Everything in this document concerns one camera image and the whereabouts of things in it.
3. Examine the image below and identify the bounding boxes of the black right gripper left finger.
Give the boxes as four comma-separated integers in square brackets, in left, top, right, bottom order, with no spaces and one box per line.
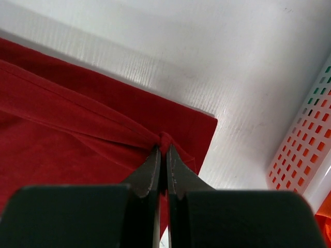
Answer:
[1,148,161,247]

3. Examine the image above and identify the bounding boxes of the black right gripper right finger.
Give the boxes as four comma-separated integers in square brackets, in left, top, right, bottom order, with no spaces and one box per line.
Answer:
[167,146,325,247]

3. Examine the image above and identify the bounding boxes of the dark red t shirt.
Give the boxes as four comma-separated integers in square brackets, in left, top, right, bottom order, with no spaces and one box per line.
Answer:
[0,37,218,212]

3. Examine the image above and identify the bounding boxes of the white plastic basket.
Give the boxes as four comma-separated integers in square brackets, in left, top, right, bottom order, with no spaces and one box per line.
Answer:
[264,50,331,216]

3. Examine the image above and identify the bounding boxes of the orange t shirt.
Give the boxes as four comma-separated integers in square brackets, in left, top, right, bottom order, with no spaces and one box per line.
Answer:
[268,90,331,248]

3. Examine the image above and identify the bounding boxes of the green t shirt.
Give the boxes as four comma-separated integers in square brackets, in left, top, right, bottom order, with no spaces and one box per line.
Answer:
[307,65,330,106]

